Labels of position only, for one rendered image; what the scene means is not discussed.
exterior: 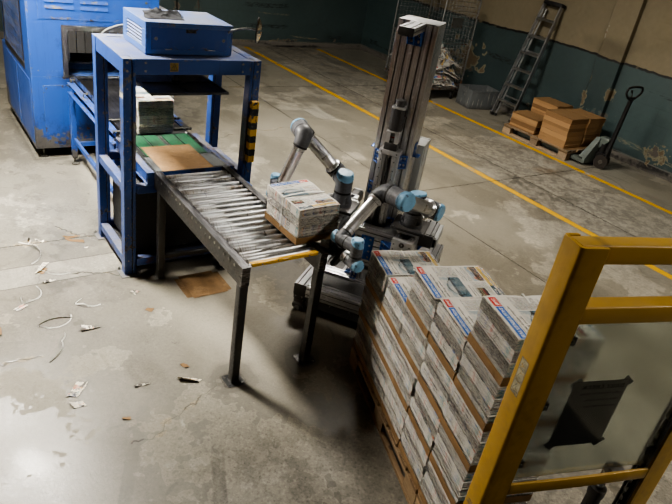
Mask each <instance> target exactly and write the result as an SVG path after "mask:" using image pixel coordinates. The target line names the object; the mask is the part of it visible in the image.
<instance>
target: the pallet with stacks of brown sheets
mask: <svg viewBox="0 0 672 504"><path fill-rule="evenodd" d="M573 107H574V106H572V105H569V104H566V103H564V102H561V101H559V100H556V99H553V98H551V97H534V100H533V103H532V108H531V111H529V110H519V111H513V114H512V117H511V120H510V123H504V127H503V130H502V132H503V133H505V134H507V135H510V136H512V137H514V138H516V139H518V140H520V141H523V142H525V143H527V144H529V145H531V146H534V147H536V148H538V149H540V150H542V151H544V152H547V153H549V154H551V155H553V156H555V157H558V158H560V159H562V160H564V161H566V160H569V157H570V154H572V153H577V154H581V153H582V151H583V150H584V149H585V148H586V147H587V146H588V145H589V144H590V143H591V142H592V141H593V140H594V139H595V138H596V137H599V136H600V132H601V129H602V126H603V124H604V123H605V121H606V118H604V117H601V116H598V115H596V114H593V113H591V112H588V111H585V110H583V109H580V108H578V109H573ZM514 129H515V130H516V131H517V132H518V131H520V132H522V133H524V134H526V135H529V136H530V140H526V139H524V138H522V137H520V136H518V135H515V134H513V132H514ZM541 141H542V142H544V143H547V144H549V145H551V146H553V147H556V148H558V154H557V153H555V152H553V151H551V150H548V149H546V148H544V147H542V146H540V144H541Z"/></svg>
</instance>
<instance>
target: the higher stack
mask: <svg viewBox="0 0 672 504"><path fill-rule="evenodd" d="M523 296H524V297H523ZM541 296H542V295H532V296H525V295H524V294H521V296H515V295H489V296H483V297H482V299H481V303H480V305H479V311H478V313H477V318H476V319H475V323H474V325H473V330H471V334H472V335H473V337H474V338H475V340H476V341H477V342H478V344H479V345H480V347H481V348H482V350H483V351H484V352H485V354H486V355H487V357H488V358H489V359H490V361H491V362H492V364H493V365H494V366H495V368H496V369H497V370H498V372H499V373H500V375H501V376H502V377H503V378H511V375H512V373H513V370H514V367H515V365H516V362H517V359H518V357H519V354H520V351H521V349H522V346H523V343H524V341H525V338H526V336H527V333H528V330H529V328H530V325H531V322H532V320H533V317H534V314H535V312H536V309H537V306H538V304H539V301H540V298H541ZM466 345H467V346H465V350H464V353H462V354H463V355H462V358H461V361H460V366H461V367H460V368H459V371H458V374H457V378H458V380H459V381H460V383H461V385H462V386H463V388H464V390H465V391H466V393H467V395H468V396H469V398H470V400H471V401H472V403H473V405H474V406H475V408H476V410H477V411H478V413H479V414H480V416H481V418H482V419H483V421H484V422H485V425H486V424H492V423H494V420H495V418H496V415H497V412H498V410H499V407H500V404H501V402H502V399H503V397H504V394H505V391H506V389H507V386H505V387H500V386H499V385H498V383H497V382H496V380H495V379H494V378H493V376H492V375H491V373H490V372H489V370H488V369H487V368H486V366H485V365H484V363H483V362H482V360H481V359H480V358H479V356H478V355H477V353H476V352H475V350H474V349H473V348H472V346H471V345H470V343H469V342H467V344H466ZM450 393H451V395H450V396H449V401H448V403H447V404H446V406H445V408H444V411H443V418H444V420H445V421H446V423H447V425H448V427H449V428H450V430H451V432H452V434H453V435H454V437H455V439H456V441H457V443H458V444H459V446H460V448H461V450H462V452H463V454H464V455H465V457H466V459H467V461H468V463H469V465H470V466H473V465H478V463H479V460H480V458H481V455H482V452H483V450H484V447H485V444H486V442H487V439H488V436H489V434H490V431H488V432H483V431H482V430H481V428H480V426H479V425H478V423H477V421H476V420H475V418H474V416H473V415H472V413H471V411H470V410H469V408H468V407H467V405H466V403H465V402H464V400H463V398H462V397H461V395H460V393H459V392H458V390H457V388H456V387H455V385H453V386H452V387H451V392H450ZM434 442H435V446H434V447H433V451H432V455H433V457H434V459H435V461H436V463H437V465H438V468H439V470H440V472H441V474H442V476H443V478H444V480H445V482H446V484H447V487H448V489H449V491H450V493H451V495H452V497H453V499H454V501H455V503H462V502H464V500H465V497H466V495H467V492H468V489H469V487H470V484H471V481H472V479H473V476H474V473H475V472H471V473H467V471H466V469H465V467H464V465H463V463H462V462H461V460H460V458H459V456H458V454H457V452H456V451H455V449H454V447H453V445H452V443H451V441H450V440H449V438H448V436H447V434H446V432H445V430H444V429H443V427H442V425H441V424H440V427H439V430H438V433H437V434H436V438H435V440H434ZM426 470H427V471H426V472H425V476H424V477H423V478H422V481H421V484H420V486H421V490H422V492H423V495H424V497H425V499H426V501H427V503H428V504H451V503H450V501H449V499H448V497H447V495H446V493H445V491H444V489H443V487H442V485H441V483H440V480H439V478H438V476H437V474H436V472H435V470H434V468H433V466H432V464H431V462H430V461H428V463H427V468H426ZM538 477H539V476H533V477H524V478H515V479H513V481H512V483H516V482H525V481H535V480H537V479H538Z"/></svg>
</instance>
